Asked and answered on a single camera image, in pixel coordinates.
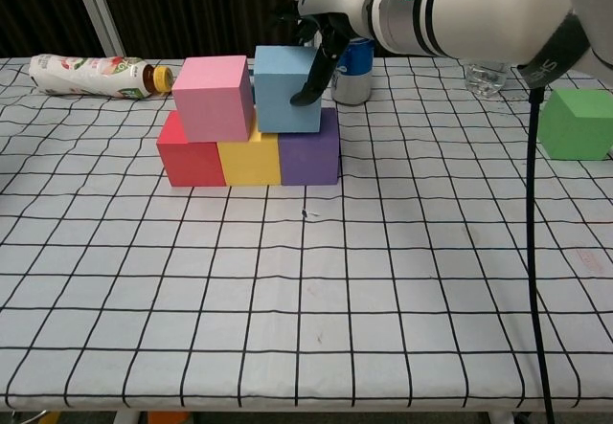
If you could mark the light blue foam cube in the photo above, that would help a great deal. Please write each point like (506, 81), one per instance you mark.
(278, 89)

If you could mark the yellow foam cube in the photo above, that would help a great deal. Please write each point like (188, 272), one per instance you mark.
(249, 163)

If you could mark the green foam cube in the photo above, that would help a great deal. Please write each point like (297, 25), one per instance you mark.
(574, 122)

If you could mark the dark pleated partition panel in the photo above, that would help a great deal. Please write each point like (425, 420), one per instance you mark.
(201, 12)
(33, 7)

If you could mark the white yellow-capped drink bottle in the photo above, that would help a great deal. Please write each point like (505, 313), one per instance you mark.
(91, 72)

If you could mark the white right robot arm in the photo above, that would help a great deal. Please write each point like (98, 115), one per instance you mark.
(493, 7)

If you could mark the blue drink can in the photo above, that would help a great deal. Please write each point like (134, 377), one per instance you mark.
(356, 74)

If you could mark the red foam cube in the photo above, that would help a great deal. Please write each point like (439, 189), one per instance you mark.
(191, 161)

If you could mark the orange object under table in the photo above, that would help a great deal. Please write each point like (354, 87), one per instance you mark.
(167, 417)

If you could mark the white black-checked tablecloth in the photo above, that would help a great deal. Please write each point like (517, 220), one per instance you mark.
(335, 323)

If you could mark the clear green-label water bottle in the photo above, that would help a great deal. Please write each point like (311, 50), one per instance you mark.
(486, 79)

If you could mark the pink foam cube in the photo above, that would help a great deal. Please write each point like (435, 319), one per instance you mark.
(211, 108)

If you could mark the purple foam cube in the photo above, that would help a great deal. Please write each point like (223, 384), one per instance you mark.
(309, 158)

